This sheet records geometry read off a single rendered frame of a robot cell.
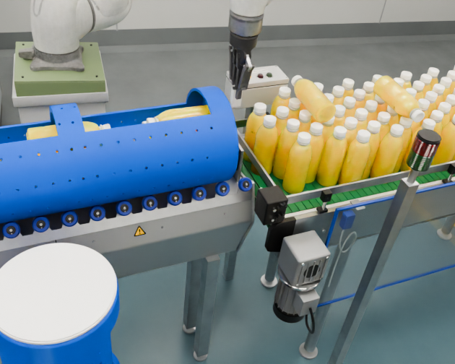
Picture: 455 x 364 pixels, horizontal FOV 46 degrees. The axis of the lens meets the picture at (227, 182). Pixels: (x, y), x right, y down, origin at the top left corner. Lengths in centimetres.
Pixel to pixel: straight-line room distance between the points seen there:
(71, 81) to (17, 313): 94
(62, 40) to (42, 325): 106
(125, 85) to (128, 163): 259
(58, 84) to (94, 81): 12
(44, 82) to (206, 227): 75
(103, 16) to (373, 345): 177
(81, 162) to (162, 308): 125
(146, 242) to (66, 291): 42
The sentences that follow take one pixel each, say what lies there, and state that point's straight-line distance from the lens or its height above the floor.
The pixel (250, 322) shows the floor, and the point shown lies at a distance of 250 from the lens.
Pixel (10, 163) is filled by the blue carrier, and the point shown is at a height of 118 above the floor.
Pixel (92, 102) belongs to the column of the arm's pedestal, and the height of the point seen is 95.
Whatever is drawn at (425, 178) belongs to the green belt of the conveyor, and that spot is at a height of 90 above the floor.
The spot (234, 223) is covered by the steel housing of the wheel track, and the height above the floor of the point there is 84.
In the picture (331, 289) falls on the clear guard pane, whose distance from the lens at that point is 198.
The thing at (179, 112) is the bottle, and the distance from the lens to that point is 151.
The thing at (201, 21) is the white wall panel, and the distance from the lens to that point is 451.
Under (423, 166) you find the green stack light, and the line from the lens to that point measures 153.
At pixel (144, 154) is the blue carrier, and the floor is 116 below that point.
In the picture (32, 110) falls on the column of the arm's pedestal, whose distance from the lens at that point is 201.
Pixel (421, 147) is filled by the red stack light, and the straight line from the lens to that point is 150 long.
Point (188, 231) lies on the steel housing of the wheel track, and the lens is 164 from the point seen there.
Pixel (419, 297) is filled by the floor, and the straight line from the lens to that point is 283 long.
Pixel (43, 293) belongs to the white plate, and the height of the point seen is 104.
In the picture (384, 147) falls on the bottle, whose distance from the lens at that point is 181.
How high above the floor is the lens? 202
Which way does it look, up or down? 40 degrees down
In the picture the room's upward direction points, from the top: 7 degrees clockwise
